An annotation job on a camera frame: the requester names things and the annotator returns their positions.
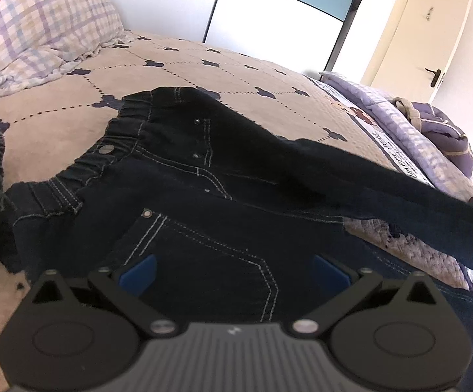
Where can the dark blue jeans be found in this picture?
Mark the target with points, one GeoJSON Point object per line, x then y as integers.
{"type": "Point", "coordinates": [220, 179]}

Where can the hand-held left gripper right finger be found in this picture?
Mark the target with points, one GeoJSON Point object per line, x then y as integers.
{"type": "Point", "coordinates": [330, 273]}

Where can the small door hook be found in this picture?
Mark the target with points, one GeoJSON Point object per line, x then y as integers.
{"type": "Point", "coordinates": [429, 13]}

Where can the plaid pillow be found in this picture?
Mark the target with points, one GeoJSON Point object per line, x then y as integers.
{"type": "Point", "coordinates": [36, 28]}

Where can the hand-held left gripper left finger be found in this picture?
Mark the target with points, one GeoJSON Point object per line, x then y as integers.
{"type": "Point", "coordinates": [138, 273]}

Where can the white and teal wardrobe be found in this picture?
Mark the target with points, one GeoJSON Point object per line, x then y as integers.
{"type": "Point", "coordinates": [261, 20]}

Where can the cream door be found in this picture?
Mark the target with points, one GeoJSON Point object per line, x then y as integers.
{"type": "Point", "coordinates": [416, 41]}

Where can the purple checked quilt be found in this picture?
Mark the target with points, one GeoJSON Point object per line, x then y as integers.
{"type": "Point", "coordinates": [383, 106]}

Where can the purple garment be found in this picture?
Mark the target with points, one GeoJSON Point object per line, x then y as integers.
{"type": "Point", "coordinates": [444, 130]}

